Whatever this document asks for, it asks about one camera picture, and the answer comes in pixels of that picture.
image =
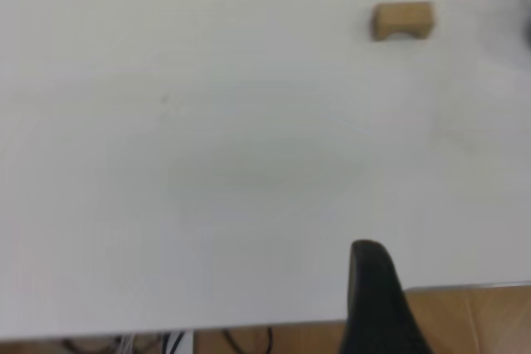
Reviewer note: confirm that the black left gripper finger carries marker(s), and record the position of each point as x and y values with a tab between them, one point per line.
377	308

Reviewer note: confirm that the dark grey ceramic mug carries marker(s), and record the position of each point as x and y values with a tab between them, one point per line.
527	18

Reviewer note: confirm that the white table leg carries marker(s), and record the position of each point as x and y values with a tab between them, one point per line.
186	343

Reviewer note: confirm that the wooden block with arched notch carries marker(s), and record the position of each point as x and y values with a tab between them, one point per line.
402	18

